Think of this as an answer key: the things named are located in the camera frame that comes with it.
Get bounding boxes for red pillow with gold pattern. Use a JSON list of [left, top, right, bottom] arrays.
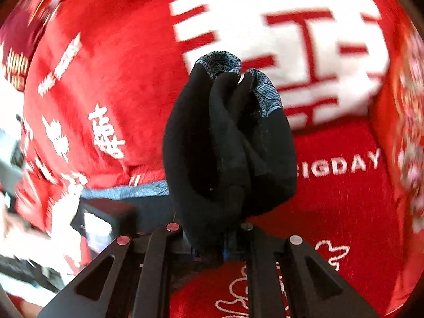
[[369, 20, 424, 317], [0, 3, 37, 91]]

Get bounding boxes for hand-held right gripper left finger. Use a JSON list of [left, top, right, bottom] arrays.
[[36, 222, 183, 318]]

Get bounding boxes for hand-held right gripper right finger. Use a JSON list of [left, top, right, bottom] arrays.
[[238, 223, 381, 318]]

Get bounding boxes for red printed blanket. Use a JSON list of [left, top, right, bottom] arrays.
[[0, 0, 424, 318]]

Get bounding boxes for black pants with blue trim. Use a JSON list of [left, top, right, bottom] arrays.
[[79, 51, 297, 266]]

